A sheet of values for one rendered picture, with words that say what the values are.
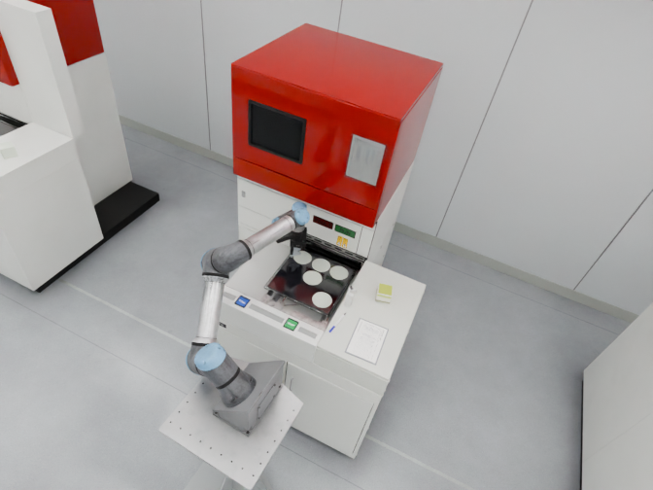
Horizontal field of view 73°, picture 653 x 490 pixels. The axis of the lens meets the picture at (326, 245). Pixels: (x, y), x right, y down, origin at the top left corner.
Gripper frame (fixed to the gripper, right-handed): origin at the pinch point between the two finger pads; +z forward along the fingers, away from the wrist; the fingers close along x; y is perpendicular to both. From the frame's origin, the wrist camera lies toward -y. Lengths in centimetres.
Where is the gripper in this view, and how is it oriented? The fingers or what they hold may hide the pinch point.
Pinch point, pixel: (290, 255)
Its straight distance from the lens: 242.0
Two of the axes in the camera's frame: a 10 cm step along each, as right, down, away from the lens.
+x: -0.5, -7.0, 7.2
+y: 9.9, 0.6, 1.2
